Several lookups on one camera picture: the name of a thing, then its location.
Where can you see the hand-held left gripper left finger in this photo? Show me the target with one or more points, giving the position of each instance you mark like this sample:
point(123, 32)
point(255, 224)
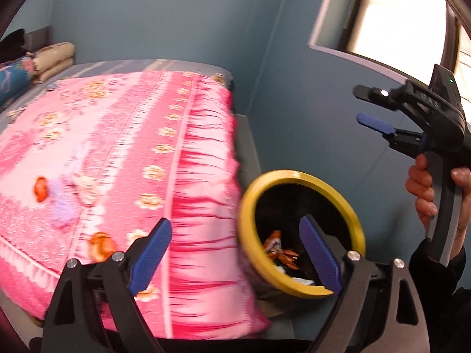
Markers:
point(151, 253)

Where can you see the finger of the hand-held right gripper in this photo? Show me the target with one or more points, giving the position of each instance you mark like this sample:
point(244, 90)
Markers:
point(371, 121)
point(371, 93)

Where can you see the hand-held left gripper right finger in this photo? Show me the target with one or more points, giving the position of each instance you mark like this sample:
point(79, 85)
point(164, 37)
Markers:
point(318, 253)

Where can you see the orange snack wrapper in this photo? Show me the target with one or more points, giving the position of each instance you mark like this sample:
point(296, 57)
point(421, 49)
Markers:
point(278, 244)

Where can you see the black bin with yellow rim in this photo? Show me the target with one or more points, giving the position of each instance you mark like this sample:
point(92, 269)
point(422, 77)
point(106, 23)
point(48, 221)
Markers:
point(290, 206)

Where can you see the person's right hand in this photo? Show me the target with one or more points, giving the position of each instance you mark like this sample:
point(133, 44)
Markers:
point(417, 187)

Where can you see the pink floral blanket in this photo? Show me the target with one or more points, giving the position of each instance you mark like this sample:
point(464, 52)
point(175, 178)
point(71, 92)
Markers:
point(128, 117)

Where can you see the beige floral folded quilt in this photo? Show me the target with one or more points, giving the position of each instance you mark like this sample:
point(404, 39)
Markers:
point(51, 57)

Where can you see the blue floral pillow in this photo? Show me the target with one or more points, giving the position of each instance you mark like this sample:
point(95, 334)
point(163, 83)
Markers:
point(11, 77)

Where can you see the grey padded headboard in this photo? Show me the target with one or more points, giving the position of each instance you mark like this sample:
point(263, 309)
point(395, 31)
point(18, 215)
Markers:
point(36, 36)

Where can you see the black clothes pile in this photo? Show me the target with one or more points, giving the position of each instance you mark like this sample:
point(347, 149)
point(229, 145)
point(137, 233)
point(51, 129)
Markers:
point(11, 40)

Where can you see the window with grey frame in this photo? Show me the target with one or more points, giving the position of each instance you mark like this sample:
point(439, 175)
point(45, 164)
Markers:
point(397, 14)

